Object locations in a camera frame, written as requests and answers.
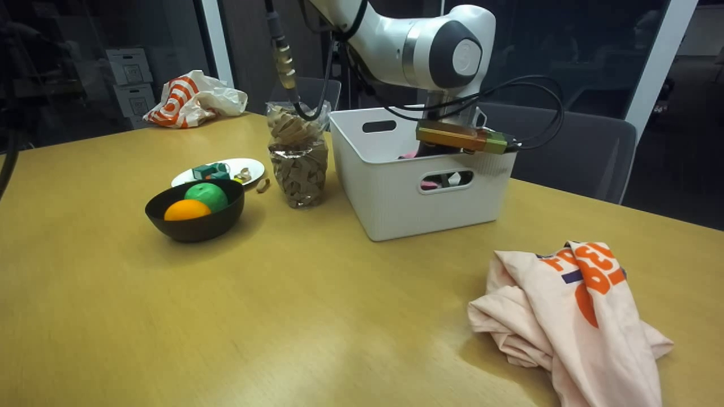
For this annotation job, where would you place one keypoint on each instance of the pink shirt with orange print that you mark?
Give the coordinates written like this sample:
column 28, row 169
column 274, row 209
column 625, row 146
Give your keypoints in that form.
column 574, row 331

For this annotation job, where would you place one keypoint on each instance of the white plastic basket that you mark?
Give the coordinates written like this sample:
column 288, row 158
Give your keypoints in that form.
column 393, row 204

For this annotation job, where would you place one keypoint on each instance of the clear container of pretzels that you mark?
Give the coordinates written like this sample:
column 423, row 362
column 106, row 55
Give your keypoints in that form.
column 299, row 171

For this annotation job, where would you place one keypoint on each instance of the small wooden stick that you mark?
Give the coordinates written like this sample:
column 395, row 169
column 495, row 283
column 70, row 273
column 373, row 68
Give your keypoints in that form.
column 263, row 186

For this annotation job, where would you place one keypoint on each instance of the tan wooden piece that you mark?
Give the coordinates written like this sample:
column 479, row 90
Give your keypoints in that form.
column 242, row 176

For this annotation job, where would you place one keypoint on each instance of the white round plate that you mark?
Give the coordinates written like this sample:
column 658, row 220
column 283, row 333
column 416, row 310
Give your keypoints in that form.
column 246, row 167

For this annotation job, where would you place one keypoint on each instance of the green apple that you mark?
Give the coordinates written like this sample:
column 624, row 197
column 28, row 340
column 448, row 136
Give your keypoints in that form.
column 206, row 196

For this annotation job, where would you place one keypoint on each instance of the black bowl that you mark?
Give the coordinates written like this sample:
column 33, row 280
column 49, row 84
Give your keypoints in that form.
column 195, row 229

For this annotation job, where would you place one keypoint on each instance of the orange fruit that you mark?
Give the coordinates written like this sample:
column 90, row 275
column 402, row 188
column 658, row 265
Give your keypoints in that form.
column 187, row 211

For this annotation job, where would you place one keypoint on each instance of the orange and white plastic bag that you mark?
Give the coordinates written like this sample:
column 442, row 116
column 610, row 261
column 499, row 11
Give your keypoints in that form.
column 184, row 102

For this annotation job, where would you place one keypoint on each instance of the grey chair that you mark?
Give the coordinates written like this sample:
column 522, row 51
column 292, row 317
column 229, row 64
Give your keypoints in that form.
column 581, row 151

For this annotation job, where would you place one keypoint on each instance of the white storage box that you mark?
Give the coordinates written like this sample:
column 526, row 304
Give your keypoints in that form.
column 129, row 67
column 137, row 102

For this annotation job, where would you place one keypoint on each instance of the thick white window pillar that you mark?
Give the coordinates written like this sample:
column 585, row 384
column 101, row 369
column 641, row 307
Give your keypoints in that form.
column 660, row 59

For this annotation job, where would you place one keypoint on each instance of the brown wrist camera box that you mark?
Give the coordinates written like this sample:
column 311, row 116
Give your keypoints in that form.
column 461, row 140

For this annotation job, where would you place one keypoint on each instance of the thin white window post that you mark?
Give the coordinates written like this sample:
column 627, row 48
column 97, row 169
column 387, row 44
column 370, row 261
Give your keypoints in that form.
column 218, row 41

